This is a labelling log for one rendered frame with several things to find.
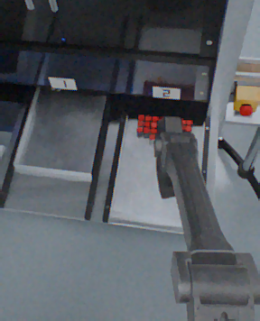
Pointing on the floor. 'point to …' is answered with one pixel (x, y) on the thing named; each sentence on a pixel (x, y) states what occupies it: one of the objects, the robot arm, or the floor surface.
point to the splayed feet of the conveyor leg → (240, 165)
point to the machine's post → (231, 41)
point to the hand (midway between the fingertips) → (171, 189)
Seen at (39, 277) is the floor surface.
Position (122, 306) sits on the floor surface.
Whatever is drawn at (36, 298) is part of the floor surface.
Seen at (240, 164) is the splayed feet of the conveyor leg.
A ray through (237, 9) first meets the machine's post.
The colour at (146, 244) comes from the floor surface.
